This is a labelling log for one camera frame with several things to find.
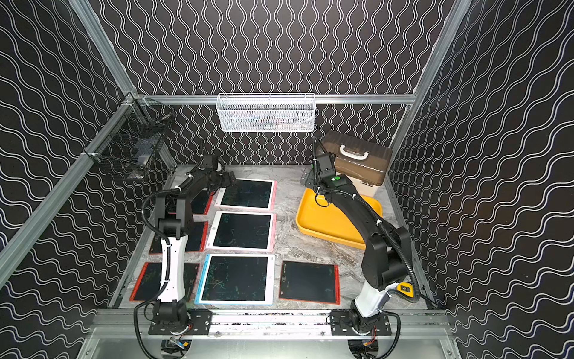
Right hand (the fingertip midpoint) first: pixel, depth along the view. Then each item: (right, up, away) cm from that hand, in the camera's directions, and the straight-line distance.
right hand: (315, 178), depth 89 cm
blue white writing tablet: (-30, -38, -5) cm, 49 cm away
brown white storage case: (+22, +7, +7) cm, 24 cm away
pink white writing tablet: (-30, -6, +21) cm, 37 cm away
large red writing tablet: (-63, -38, -5) cm, 73 cm away
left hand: (-41, +1, +22) cm, 46 cm away
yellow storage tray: (+5, -18, +6) cm, 20 cm away
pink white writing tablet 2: (-31, -22, +9) cm, 39 cm away
